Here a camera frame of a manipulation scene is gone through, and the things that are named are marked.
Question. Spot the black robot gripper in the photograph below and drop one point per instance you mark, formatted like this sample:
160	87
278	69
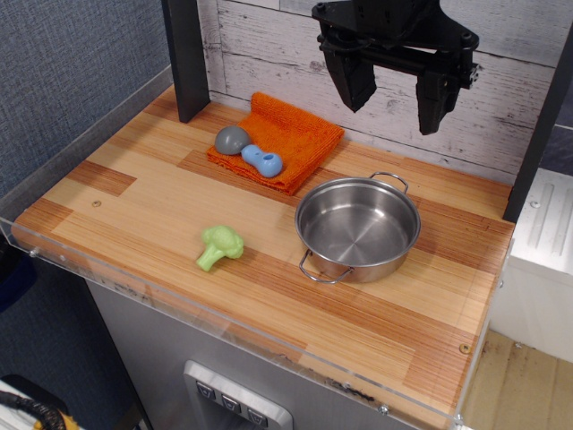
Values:
413	37

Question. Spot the green toy broccoli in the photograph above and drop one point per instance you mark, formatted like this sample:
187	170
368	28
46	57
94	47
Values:
220	241

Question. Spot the stainless steel pot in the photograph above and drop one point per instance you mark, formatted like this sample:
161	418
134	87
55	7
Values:
356	229

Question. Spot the orange folded cloth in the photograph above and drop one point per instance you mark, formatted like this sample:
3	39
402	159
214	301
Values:
301	139

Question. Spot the blue toy bone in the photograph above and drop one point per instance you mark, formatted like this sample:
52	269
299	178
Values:
268	164

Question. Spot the grey toy mushroom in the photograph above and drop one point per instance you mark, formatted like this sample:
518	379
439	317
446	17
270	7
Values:
231	140

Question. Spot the white aluminium side platform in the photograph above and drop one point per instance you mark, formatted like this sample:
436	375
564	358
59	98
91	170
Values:
533	305

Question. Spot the clear acrylic table guard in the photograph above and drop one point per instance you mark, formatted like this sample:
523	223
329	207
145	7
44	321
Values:
128	215

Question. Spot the silver toy fridge cabinet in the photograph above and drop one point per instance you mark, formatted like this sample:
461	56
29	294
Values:
155	346

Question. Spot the silver dispenser button panel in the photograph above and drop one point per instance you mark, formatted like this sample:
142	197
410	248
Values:
221	403

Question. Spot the black vertical post right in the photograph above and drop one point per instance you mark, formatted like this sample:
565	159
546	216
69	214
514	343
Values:
547	118

